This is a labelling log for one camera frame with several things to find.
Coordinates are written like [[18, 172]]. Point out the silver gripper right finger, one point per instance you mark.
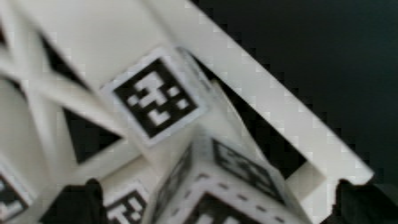
[[366, 204]]

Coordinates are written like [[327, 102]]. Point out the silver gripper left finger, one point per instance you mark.
[[76, 207]]

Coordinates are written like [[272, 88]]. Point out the white cube nut front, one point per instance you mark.
[[218, 190]]

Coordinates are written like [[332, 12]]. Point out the white long chair back bar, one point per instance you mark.
[[75, 39]]

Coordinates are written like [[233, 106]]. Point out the white chair seat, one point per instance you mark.
[[332, 163]]

